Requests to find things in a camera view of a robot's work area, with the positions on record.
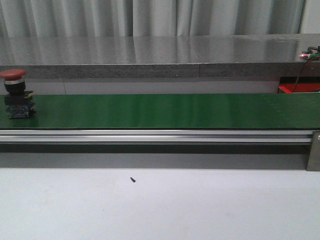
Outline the grey stone counter slab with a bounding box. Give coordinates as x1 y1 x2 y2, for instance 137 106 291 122
0 34 320 79

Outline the green conveyor belt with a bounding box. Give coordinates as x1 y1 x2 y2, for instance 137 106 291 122
0 93 320 130

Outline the red mushroom push button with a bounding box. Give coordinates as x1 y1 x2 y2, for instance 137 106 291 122
0 68 35 119

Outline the red bin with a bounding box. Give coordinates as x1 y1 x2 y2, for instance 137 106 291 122
277 76 320 93

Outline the green circuit board red LED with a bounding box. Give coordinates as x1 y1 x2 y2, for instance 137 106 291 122
299 46 320 60

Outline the grey pleated curtain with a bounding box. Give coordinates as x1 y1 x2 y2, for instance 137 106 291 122
0 0 305 37

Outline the aluminium conveyor side rail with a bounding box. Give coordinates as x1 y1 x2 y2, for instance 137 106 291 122
0 129 314 144

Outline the thin brown wire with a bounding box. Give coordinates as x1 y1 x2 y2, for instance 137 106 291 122
291 57 312 93

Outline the steel conveyor support bracket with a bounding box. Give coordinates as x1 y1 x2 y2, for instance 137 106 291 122
306 131 320 172

